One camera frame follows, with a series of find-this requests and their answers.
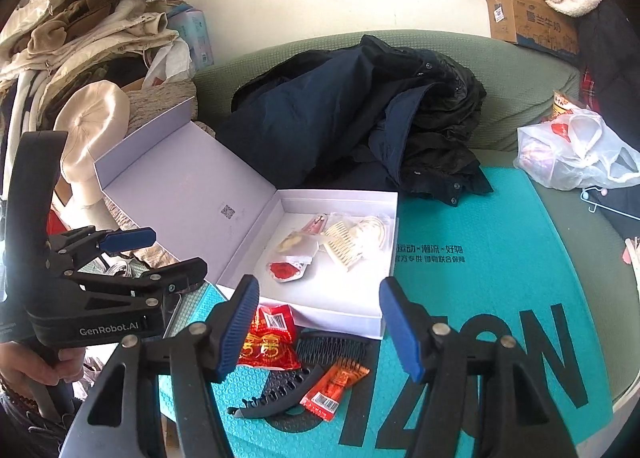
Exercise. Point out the black hair claw clip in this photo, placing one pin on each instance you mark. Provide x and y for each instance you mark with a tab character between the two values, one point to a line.
280	388

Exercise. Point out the red plaid cloth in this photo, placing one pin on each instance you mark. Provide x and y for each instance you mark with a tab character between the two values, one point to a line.
589	88

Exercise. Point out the person's left hand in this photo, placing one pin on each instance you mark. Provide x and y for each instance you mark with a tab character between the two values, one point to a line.
30	365

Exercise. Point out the white hat stand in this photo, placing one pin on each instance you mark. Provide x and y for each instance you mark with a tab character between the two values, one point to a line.
95	208

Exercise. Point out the small red sauce packet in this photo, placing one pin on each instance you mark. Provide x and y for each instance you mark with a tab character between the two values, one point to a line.
285	272

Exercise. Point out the white hair comb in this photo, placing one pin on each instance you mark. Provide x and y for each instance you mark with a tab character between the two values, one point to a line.
345	248

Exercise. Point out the white cardboard box with lid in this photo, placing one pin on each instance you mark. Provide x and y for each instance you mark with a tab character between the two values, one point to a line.
200	178

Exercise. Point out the white shopping bag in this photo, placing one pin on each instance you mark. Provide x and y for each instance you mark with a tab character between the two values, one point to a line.
167	63

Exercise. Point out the white translucent plastic bag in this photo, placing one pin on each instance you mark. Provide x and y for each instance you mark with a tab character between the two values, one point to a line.
565	158

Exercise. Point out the black jacket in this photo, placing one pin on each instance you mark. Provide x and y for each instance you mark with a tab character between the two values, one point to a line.
445	128

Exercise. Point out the beige cap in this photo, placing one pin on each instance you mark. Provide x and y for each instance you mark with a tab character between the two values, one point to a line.
95	123

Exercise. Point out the small clear packet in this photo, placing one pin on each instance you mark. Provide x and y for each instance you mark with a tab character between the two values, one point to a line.
295	244

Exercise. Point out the large red snack packet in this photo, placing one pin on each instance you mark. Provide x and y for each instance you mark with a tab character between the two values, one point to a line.
270	345

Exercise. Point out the black coat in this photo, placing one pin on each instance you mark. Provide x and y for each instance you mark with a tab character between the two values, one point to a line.
615	48

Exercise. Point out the teal printed mat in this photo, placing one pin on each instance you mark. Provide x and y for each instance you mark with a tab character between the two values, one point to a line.
500	238

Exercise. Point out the pile of beige clothes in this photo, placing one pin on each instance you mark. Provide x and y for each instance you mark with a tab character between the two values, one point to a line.
90	28

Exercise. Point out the orange snack packet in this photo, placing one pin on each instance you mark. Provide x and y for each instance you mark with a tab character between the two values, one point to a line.
335	383

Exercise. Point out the red bag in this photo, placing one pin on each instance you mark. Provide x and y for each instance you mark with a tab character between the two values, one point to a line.
57	225

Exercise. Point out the open brown cardboard box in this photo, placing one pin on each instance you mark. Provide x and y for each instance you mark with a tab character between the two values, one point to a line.
535	18

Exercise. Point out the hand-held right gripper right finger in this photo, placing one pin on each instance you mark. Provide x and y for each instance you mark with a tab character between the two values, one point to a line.
400	328

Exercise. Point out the navy blue jacket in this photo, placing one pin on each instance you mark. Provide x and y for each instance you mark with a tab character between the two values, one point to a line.
310	108

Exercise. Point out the instant noodle cup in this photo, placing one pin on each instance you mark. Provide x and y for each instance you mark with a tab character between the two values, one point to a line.
562	108

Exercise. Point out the green sofa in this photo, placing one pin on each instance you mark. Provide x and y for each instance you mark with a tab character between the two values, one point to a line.
510	88

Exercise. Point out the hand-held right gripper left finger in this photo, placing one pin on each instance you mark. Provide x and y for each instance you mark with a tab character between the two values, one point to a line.
240	323

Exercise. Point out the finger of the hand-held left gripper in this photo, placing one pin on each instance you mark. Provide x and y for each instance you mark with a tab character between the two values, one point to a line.
130	239
165	275

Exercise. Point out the blue tissue pack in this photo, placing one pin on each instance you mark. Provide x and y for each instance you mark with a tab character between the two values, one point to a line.
195	33

